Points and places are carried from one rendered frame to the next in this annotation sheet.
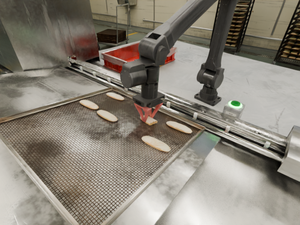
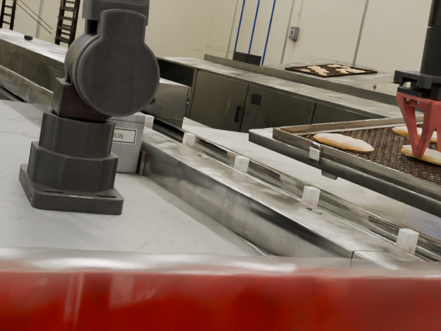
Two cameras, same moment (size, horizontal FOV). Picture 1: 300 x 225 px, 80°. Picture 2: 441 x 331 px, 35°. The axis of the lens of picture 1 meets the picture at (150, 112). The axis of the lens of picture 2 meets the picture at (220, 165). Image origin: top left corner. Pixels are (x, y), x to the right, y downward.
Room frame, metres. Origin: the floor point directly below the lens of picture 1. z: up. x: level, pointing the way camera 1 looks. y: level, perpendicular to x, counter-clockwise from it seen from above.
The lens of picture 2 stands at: (1.41, 0.06, 1.00)
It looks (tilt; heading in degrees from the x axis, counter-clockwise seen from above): 10 degrees down; 200
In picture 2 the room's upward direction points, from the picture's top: 11 degrees clockwise
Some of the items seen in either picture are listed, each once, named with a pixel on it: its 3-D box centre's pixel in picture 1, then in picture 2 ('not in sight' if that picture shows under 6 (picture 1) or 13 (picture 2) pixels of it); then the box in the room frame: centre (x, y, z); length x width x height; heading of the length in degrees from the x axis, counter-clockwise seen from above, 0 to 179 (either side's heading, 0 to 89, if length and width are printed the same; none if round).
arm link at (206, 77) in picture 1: (210, 80); (105, 83); (0.79, -0.30, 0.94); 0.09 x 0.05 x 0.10; 132
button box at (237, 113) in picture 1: (231, 114); (105, 149); (0.64, -0.37, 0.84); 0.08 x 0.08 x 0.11; 52
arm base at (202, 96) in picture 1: (208, 92); (73, 156); (0.81, -0.31, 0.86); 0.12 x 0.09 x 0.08; 44
